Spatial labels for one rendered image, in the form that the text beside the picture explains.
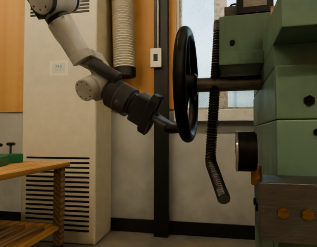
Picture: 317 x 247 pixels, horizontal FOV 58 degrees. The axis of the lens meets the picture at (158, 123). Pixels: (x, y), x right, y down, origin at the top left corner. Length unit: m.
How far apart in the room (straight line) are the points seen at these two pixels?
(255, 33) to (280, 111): 0.25
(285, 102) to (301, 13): 0.14
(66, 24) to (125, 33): 1.16
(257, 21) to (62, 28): 0.51
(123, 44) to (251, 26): 1.35
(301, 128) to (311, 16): 0.17
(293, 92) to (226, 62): 0.20
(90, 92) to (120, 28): 1.24
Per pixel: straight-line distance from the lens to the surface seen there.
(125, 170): 2.09
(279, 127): 0.50
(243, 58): 0.67
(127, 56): 1.96
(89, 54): 0.86
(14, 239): 1.58
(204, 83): 0.71
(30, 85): 2.08
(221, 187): 0.60
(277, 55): 0.54
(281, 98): 0.51
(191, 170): 2.00
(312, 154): 0.52
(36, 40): 2.13
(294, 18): 0.47
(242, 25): 0.71
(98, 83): 0.83
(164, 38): 2.03
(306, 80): 0.52
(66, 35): 0.87
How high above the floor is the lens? 0.69
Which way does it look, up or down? 2 degrees up
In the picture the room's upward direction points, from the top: straight up
